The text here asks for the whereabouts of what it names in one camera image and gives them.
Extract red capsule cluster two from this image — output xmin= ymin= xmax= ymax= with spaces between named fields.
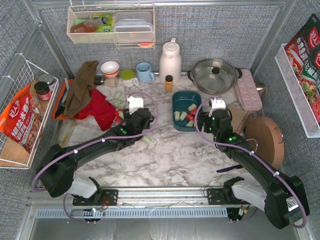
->
xmin=114 ymin=117 xmax=123 ymax=124

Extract red capsule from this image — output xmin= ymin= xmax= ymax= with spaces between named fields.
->
xmin=187 ymin=114 xmax=195 ymax=121
xmin=190 ymin=109 xmax=197 ymax=116

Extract red capsule top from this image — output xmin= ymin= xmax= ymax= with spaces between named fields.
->
xmin=187 ymin=114 xmax=195 ymax=121

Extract teal storage basket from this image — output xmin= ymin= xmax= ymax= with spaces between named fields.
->
xmin=171 ymin=91 xmax=202 ymax=132

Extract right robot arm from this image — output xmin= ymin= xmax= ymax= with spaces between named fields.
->
xmin=194 ymin=109 xmax=310 ymax=229

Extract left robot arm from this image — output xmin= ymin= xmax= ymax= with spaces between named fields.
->
xmin=37 ymin=108 xmax=155 ymax=199

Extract green capsule pair left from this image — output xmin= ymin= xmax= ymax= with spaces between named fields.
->
xmin=114 ymin=100 xmax=122 ymax=108

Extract red cloth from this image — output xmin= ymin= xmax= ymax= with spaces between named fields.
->
xmin=73 ymin=89 xmax=116 ymax=131

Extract pink egg tray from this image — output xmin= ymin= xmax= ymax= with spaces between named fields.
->
xmin=234 ymin=68 xmax=263 ymax=112

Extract round wooden board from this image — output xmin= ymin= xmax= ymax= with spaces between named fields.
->
xmin=244 ymin=116 xmax=285 ymax=169

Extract purple knife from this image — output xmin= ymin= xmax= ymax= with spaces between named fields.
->
xmin=216 ymin=164 xmax=243 ymax=173

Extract steel pot with lid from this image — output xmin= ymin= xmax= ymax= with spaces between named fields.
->
xmin=187 ymin=58 xmax=243 ymax=96

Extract green lid cup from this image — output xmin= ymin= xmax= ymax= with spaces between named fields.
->
xmin=120 ymin=69 xmax=139 ymax=88

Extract pepper grinder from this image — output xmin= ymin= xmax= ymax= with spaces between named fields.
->
xmin=94 ymin=76 xmax=119 ymax=88

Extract orange spice bottle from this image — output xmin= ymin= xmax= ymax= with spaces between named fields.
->
xmin=164 ymin=75 xmax=173 ymax=92

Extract steel ladle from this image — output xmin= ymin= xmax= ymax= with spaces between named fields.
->
xmin=255 ymin=82 xmax=267 ymax=98

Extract blue mug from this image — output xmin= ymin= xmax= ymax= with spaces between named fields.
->
xmin=136 ymin=62 xmax=155 ymax=83

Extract white orange bowl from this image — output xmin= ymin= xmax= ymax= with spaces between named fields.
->
xmin=100 ymin=61 xmax=120 ymax=78

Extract brown cloth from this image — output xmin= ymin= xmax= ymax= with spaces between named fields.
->
xmin=63 ymin=60 xmax=99 ymax=119

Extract white thermos jug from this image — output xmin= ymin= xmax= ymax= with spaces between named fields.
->
xmin=159 ymin=38 xmax=182 ymax=84

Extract orange tray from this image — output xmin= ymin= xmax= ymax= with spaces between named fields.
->
xmin=51 ymin=82 xmax=68 ymax=121

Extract dark lid jar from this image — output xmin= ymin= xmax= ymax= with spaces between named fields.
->
xmin=34 ymin=81 xmax=52 ymax=101

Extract clear plastic containers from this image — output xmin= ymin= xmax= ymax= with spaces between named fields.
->
xmin=113 ymin=11 xmax=154 ymax=43

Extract green drink packet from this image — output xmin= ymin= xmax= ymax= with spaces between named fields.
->
xmin=90 ymin=13 xmax=114 ymax=33

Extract orange snack bag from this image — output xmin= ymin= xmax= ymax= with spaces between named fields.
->
xmin=0 ymin=84 xmax=42 ymax=153

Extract red seasoning packet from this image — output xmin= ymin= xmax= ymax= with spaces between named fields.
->
xmin=284 ymin=13 xmax=320 ymax=123

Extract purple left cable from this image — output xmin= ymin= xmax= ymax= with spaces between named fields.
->
xmin=31 ymin=91 xmax=161 ymax=225

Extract purple cable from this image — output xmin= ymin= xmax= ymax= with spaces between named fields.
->
xmin=194 ymin=97 xmax=308 ymax=228
xmin=31 ymin=91 xmax=161 ymax=225

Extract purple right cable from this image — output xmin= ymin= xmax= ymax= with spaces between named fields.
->
xmin=194 ymin=97 xmax=308 ymax=228

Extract white wire basket right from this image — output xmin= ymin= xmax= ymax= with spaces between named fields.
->
xmin=274 ymin=43 xmax=320 ymax=139

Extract cream wall rack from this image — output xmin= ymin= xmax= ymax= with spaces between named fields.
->
xmin=66 ymin=3 xmax=156 ymax=49

